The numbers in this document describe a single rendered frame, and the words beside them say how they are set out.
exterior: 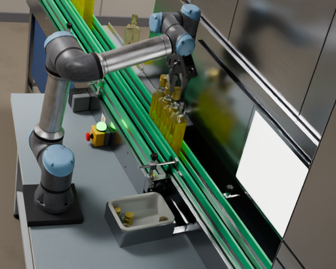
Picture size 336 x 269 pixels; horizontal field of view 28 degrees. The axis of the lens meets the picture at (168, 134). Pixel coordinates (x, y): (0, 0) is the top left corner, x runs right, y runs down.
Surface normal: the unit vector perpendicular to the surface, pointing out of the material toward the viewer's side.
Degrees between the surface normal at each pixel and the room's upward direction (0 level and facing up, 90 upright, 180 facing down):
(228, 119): 90
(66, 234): 0
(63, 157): 9
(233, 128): 90
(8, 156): 0
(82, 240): 0
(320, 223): 90
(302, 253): 90
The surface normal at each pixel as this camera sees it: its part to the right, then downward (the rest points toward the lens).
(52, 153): 0.25, -0.70
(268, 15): -0.90, 0.11
